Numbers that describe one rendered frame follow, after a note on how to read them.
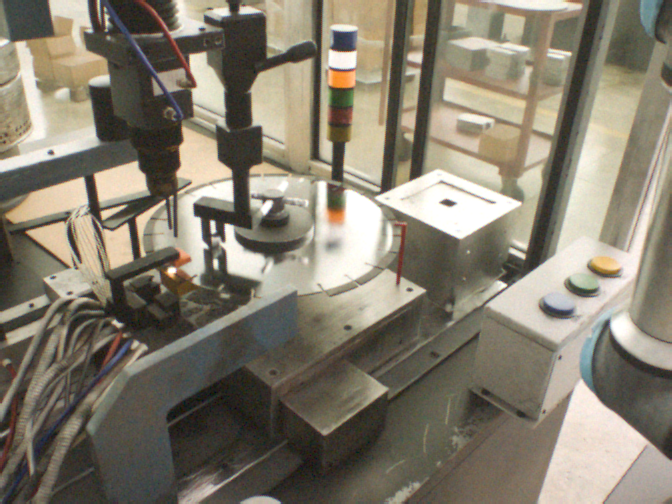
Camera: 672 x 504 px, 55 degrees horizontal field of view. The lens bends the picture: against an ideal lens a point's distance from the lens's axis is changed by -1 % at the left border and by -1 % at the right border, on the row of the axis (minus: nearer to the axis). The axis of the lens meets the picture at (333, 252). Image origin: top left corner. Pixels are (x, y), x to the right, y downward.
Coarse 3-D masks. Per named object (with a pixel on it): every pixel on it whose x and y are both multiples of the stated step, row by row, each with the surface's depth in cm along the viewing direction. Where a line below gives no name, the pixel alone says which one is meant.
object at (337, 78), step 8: (328, 72) 107; (336, 72) 105; (344, 72) 105; (352, 72) 106; (328, 80) 107; (336, 80) 106; (344, 80) 106; (352, 80) 107; (336, 88) 107; (344, 88) 107
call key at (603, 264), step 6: (594, 258) 94; (600, 258) 94; (606, 258) 94; (612, 258) 94; (594, 264) 93; (600, 264) 93; (606, 264) 93; (612, 264) 93; (618, 264) 93; (600, 270) 92; (606, 270) 92; (612, 270) 92; (618, 270) 92
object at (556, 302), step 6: (552, 294) 86; (558, 294) 86; (546, 300) 84; (552, 300) 85; (558, 300) 85; (564, 300) 85; (570, 300) 85; (546, 306) 84; (552, 306) 83; (558, 306) 83; (564, 306) 83; (570, 306) 84; (558, 312) 83; (564, 312) 83; (570, 312) 83
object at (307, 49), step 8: (288, 48) 70; (296, 48) 69; (304, 48) 70; (312, 48) 70; (272, 56) 69; (280, 56) 69; (288, 56) 69; (296, 56) 69; (304, 56) 70; (312, 56) 71; (256, 64) 68; (264, 64) 68; (272, 64) 68; (280, 64) 69; (256, 72) 68
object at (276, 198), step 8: (280, 184) 90; (256, 192) 88; (264, 192) 87; (272, 192) 87; (280, 192) 87; (264, 200) 86; (272, 200) 86; (280, 200) 86; (288, 200) 86; (296, 200) 86; (304, 200) 86; (264, 208) 84; (272, 208) 87; (280, 208) 87; (264, 216) 84
